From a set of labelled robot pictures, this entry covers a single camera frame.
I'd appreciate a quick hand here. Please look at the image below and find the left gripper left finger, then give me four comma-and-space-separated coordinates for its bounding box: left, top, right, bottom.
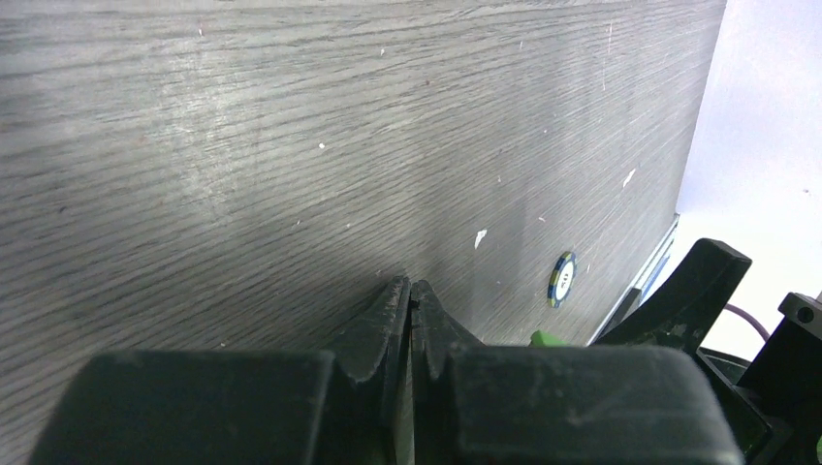
30, 276, 411, 464

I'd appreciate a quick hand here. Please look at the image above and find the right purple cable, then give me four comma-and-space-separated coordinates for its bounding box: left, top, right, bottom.
719, 302, 775, 346

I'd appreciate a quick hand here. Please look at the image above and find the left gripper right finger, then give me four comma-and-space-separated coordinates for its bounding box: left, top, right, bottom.
410, 282, 743, 464

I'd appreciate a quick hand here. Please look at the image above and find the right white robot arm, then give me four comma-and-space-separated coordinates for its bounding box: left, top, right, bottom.
594, 238, 821, 464

